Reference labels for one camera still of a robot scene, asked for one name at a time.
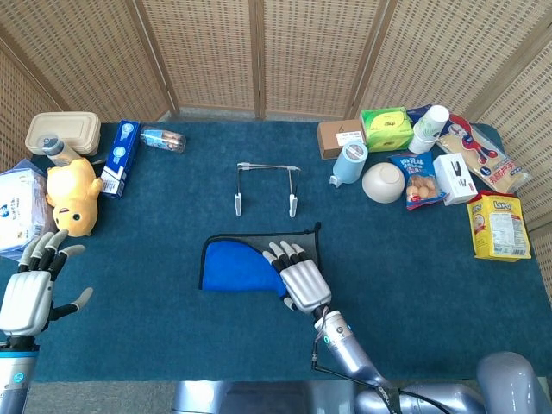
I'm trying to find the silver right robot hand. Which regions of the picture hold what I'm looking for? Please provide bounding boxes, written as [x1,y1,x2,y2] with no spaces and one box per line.
[261,240,333,315]

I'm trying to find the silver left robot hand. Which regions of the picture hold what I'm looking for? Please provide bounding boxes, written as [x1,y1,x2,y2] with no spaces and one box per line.
[0,229,94,337]

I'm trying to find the grey and blue cloth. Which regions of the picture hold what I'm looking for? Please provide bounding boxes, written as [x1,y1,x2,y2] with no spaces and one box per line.
[198,221,323,298]

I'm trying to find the white tissue pack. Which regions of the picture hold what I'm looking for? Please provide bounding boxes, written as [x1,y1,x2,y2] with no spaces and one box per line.
[0,158,60,260]

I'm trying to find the yellow plush toy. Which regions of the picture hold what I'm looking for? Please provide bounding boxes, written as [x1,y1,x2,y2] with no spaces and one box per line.
[45,157,105,238]

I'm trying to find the silver robot torso base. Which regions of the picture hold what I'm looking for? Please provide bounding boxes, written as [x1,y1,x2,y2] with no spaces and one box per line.
[171,379,360,414]

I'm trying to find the teal carpet table mat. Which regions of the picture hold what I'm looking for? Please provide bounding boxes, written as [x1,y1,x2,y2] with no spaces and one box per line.
[8,120,549,383]

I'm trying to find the light blue cylindrical cup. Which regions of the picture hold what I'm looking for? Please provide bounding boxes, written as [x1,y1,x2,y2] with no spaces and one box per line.
[329,140,369,190]

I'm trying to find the beige upturned bowl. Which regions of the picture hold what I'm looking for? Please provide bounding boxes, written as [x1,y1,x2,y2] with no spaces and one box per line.
[361,161,406,204]

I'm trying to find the blue biscuit snack bag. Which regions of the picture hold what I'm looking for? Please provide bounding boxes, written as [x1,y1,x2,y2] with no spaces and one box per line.
[387,151,448,211]

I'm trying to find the brown cardboard box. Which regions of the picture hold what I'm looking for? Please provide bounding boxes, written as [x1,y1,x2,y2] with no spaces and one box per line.
[317,118,367,160]

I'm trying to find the beige bottle with grey cap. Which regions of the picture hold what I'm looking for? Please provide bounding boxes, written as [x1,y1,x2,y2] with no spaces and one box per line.
[41,134,81,167]

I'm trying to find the blue toothpaste box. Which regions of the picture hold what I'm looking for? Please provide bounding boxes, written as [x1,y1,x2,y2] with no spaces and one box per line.
[99,119,142,200]

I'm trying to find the green tissue pack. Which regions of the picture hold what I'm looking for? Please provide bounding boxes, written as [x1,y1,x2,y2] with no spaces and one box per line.
[360,106,415,154]

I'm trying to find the beige lidded lunch box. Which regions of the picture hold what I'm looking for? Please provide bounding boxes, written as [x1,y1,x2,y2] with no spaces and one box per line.
[24,111,103,157]

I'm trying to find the white stapler box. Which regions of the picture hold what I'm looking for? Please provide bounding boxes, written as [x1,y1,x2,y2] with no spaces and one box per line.
[432,153,479,207]

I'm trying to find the stack of paper cups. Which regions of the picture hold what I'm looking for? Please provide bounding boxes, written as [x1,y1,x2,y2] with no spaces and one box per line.
[407,104,450,155]

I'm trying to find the yellow Lipo snack bag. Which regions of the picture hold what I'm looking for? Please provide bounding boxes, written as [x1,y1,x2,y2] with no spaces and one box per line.
[467,190,533,263]

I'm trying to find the dark blue snack bag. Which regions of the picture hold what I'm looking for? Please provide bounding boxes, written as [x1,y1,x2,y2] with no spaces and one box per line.
[405,103,433,126]

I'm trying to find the clear plastic snack bottle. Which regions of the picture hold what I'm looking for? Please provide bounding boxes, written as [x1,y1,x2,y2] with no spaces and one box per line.
[140,125,187,154]

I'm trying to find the cartoon printed glove package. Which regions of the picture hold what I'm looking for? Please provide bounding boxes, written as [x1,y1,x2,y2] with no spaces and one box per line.
[435,114,532,194]

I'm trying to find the woven bamboo folding screen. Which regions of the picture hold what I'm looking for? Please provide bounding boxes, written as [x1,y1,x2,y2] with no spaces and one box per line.
[0,0,552,277]

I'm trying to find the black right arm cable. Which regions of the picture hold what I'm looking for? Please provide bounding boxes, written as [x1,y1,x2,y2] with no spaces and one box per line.
[310,344,436,414]

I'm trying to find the metal wire rack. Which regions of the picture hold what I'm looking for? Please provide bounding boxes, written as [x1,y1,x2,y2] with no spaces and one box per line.
[234,161,302,218]

